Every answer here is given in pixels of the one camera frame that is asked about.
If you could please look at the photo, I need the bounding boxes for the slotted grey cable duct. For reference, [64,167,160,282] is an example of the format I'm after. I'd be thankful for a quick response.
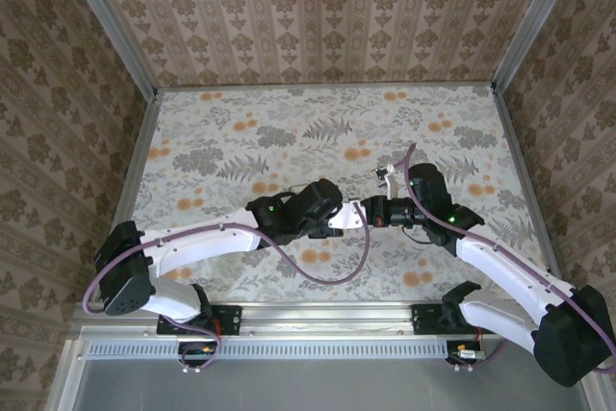
[88,337,488,360]

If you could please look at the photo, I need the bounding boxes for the floral patterned table cover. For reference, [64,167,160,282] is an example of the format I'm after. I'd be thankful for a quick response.
[125,88,550,306]

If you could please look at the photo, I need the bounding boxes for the black socket with silver plug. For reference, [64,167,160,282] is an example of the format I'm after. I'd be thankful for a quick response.
[446,341,488,368]

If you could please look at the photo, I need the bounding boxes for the grey metal panel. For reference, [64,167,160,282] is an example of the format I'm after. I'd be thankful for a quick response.
[71,356,593,411]

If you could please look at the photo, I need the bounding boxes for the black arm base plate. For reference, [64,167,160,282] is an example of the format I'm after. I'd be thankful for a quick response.
[156,303,243,337]
[411,303,501,337]

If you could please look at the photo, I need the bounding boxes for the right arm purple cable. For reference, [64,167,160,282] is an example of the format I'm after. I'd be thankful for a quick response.
[392,142,616,376]

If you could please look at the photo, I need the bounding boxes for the black socket with orange plug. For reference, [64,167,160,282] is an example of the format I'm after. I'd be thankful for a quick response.
[178,342,218,370]

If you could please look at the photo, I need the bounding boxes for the aluminium table side rail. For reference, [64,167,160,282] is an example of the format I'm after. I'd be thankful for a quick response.
[491,88,562,277]
[113,90,162,239]

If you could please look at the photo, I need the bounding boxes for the aluminium frame post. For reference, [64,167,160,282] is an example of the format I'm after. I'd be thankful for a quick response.
[489,0,589,94]
[56,0,161,100]

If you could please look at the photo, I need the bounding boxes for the aluminium mounting rail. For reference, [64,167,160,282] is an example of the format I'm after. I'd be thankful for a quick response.
[66,301,598,339]

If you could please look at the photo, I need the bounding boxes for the aluminium table back rail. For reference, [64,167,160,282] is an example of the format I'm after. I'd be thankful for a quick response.
[156,85,497,93]

